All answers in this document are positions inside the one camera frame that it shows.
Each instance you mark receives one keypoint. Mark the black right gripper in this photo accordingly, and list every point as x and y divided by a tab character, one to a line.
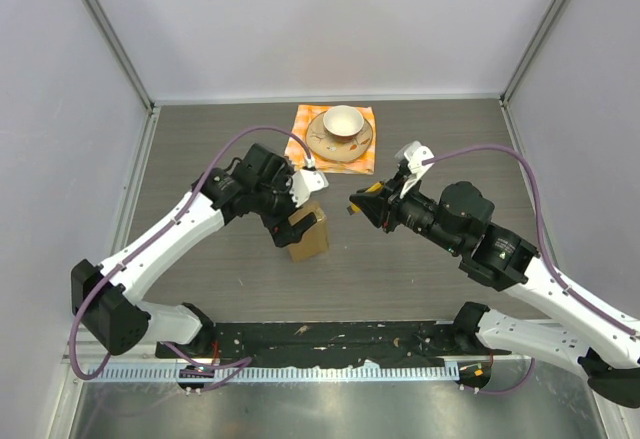
380	209

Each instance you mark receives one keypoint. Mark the yellow utility knife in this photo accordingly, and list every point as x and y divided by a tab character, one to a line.
362	202

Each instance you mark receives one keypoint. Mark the slotted grey cable duct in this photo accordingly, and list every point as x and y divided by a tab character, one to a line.
181	372

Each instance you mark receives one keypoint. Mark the white ceramic tea cup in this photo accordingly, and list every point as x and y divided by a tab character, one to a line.
343	121

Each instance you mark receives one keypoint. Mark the brown cardboard express box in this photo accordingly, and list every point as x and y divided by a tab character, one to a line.
315	240

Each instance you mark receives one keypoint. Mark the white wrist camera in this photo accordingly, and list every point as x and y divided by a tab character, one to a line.
414	160
304	183

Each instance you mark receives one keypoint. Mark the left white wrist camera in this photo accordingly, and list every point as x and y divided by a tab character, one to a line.
304	183

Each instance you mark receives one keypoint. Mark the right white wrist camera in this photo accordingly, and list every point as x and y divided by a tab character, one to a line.
414	160

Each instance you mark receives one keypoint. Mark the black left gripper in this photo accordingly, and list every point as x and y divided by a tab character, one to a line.
281	229

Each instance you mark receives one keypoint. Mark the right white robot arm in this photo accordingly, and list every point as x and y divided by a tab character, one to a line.
596	341

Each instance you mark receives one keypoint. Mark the beige floral saucer plate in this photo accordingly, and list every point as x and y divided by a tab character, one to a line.
338	149

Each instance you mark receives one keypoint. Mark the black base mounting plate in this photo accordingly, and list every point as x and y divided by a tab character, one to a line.
338	345

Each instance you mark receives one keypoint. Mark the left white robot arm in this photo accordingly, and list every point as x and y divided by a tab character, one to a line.
108	298

